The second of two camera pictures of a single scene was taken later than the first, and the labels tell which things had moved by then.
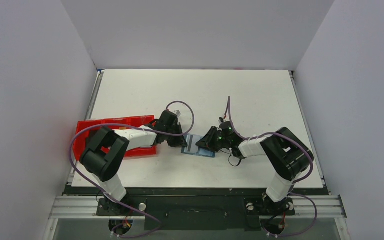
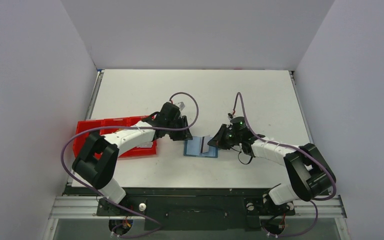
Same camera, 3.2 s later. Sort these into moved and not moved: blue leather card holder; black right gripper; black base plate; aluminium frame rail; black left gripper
Moved: black right gripper; black left gripper
Not moved: aluminium frame rail; black base plate; blue leather card holder
